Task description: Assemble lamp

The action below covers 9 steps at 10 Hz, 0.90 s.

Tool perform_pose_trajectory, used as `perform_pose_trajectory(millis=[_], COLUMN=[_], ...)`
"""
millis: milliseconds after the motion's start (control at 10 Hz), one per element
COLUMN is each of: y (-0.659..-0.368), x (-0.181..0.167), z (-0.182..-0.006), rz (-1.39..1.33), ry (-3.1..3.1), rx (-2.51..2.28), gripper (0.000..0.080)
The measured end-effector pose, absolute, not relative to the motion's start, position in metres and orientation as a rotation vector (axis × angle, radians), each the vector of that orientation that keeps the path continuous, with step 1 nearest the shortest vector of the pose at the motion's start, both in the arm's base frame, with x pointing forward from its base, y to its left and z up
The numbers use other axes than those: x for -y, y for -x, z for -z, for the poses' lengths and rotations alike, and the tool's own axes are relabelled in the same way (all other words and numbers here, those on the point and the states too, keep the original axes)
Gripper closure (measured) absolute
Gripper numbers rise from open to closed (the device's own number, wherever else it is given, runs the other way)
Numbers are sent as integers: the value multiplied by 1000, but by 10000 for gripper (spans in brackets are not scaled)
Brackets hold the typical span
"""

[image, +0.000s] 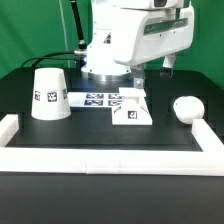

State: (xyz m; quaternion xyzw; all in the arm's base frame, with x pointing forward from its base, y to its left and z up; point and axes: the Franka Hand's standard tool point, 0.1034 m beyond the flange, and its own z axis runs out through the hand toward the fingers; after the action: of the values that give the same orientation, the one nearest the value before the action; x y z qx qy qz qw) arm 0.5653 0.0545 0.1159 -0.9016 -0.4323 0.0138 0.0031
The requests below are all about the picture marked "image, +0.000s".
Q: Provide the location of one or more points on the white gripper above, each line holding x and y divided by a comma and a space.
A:
141, 36

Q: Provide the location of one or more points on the white lamp base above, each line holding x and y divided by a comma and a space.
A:
133, 110

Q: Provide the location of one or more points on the white lamp bulb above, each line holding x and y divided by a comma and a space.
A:
188, 108

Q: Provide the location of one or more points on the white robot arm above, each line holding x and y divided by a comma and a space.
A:
99, 62

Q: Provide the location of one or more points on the white lamp shade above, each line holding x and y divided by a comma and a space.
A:
50, 101

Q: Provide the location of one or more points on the white marker sheet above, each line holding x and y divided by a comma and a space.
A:
98, 100

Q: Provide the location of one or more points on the white U-shaped fence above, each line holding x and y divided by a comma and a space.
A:
209, 161

